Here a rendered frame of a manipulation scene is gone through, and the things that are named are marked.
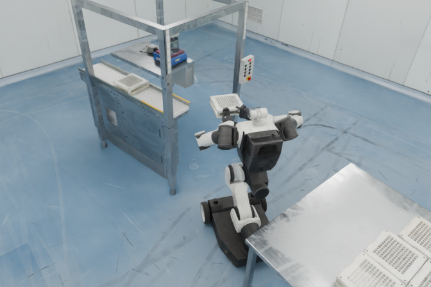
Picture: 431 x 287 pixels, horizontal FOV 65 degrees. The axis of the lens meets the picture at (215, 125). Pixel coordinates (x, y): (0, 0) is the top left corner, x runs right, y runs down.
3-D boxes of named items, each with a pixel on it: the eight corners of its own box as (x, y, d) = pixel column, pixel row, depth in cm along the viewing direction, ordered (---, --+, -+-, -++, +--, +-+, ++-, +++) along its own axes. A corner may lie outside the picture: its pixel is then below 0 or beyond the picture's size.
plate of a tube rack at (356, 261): (405, 287, 170) (406, 284, 169) (379, 318, 157) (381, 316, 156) (361, 252, 185) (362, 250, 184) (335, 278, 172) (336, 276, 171)
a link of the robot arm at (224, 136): (220, 148, 226) (235, 146, 216) (210, 147, 220) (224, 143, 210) (221, 132, 229) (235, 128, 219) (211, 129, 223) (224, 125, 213)
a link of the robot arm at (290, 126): (301, 131, 234) (295, 135, 222) (289, 135, 239) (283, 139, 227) (294, 115, 234) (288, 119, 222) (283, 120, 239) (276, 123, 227)
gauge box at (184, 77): (194, 84, 294) (194, 63, 282) (185, 88, 287) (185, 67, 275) (176, 76, 304) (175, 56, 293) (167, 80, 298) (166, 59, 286)
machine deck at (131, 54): (194, 64, 282) (194, 59, 280) (161, 80, 258) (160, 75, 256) (144, 44, 313) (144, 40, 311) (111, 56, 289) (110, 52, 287)
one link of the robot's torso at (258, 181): (269, 198, 235) (272, 179, 224) (252, 201, 232) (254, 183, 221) (254, 171, 256) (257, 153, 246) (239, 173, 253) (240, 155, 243)
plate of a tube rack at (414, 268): (426, 259, 183) (428, 257, 182) (405, 286, 170) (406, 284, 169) (385, 230, 198) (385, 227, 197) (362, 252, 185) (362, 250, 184)
